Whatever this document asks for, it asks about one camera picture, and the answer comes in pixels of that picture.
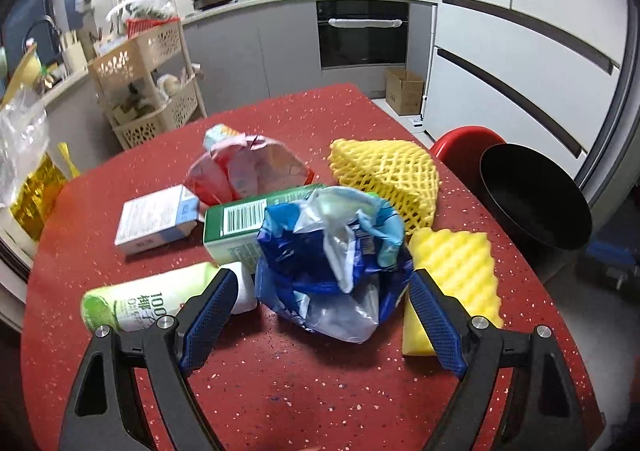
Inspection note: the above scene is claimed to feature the white blue medicine box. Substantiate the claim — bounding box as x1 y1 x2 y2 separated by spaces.
114 184 200 256

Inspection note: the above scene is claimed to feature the blue plastic snack bag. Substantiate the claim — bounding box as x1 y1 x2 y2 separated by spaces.
255 185 413 344

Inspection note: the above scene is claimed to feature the black trash bin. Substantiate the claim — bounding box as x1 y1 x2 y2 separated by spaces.
480 143 592 283

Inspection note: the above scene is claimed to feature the clear plastic bag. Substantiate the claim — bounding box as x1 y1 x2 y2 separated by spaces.
1 86 50 208

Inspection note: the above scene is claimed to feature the yellow foam fruit net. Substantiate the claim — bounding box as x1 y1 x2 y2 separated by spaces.
329 139 440 234

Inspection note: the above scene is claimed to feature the red basket on trolley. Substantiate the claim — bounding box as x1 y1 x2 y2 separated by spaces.
126 16 180 39

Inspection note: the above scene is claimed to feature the beige basket trolley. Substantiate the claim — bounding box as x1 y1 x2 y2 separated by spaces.
88 21 207 150

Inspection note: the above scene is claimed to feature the red chair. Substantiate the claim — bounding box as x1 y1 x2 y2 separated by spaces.
431 126 506 191

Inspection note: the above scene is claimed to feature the white refrigerator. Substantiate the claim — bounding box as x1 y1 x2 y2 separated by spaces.
423 0 628 176

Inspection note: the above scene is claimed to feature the red white snack bag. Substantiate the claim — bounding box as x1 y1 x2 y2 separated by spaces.
183 124 314 206

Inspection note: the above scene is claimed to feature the gold foil bag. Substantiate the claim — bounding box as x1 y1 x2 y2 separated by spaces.
10 153 66 242

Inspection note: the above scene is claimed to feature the yellow wavy sponge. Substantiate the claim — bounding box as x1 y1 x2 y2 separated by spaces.
409 228 503 327

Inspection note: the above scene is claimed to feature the cardboard box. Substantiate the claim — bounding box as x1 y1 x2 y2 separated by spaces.
385 67 425 116

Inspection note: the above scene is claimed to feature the green white drink bottle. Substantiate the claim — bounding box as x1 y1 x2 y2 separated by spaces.
80 261 257 332

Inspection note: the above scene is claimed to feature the green white carton box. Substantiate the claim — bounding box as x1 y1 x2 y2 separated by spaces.
203 183 323 275

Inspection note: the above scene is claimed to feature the black kitchen faucet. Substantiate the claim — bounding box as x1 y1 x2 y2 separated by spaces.
22 15 62 66

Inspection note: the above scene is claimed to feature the black built-in oven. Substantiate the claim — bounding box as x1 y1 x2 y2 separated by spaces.
316 0 409 70

